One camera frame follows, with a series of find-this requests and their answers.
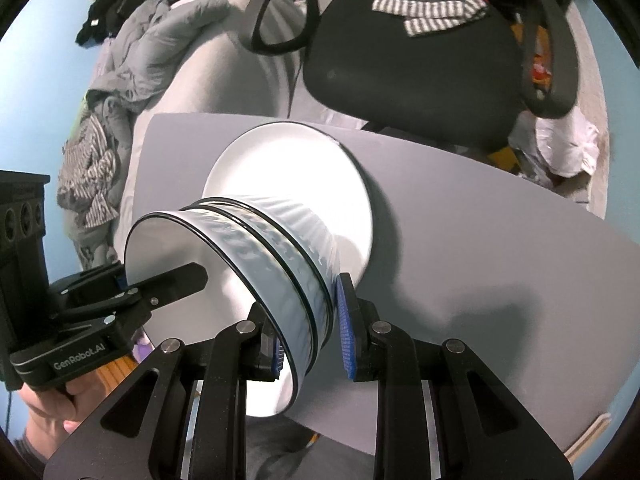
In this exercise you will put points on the striped shirt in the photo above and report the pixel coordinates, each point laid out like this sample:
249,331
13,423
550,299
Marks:
87,170

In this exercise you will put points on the white ribbed bowl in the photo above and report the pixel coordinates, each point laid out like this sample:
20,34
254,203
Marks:
165,240
310,230
321,310

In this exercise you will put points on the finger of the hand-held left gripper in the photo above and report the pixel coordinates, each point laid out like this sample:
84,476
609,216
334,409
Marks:
175,282
90,285

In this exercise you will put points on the person's left hand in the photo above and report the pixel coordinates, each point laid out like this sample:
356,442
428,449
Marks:
55,410

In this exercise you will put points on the person's left forearm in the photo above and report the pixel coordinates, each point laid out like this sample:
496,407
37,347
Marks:
35,447

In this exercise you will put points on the person's grey pants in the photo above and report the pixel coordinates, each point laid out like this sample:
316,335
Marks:
310,455

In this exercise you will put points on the white plate with dark rim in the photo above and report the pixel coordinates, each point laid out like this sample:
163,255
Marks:
280,170

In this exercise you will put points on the black office chair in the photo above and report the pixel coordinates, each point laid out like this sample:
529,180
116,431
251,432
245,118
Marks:
410,75

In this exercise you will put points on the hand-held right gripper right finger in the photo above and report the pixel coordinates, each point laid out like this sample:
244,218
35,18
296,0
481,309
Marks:
345,330

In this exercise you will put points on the white crumpled plastic bag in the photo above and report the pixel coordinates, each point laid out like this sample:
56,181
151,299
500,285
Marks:
570,145

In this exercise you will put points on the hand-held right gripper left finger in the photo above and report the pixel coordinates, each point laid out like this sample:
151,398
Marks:
260,355

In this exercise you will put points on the grey puffer jacket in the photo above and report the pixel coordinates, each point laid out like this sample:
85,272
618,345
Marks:
155,45

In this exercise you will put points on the black clothing pile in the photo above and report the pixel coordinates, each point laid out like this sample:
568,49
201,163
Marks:
102,10

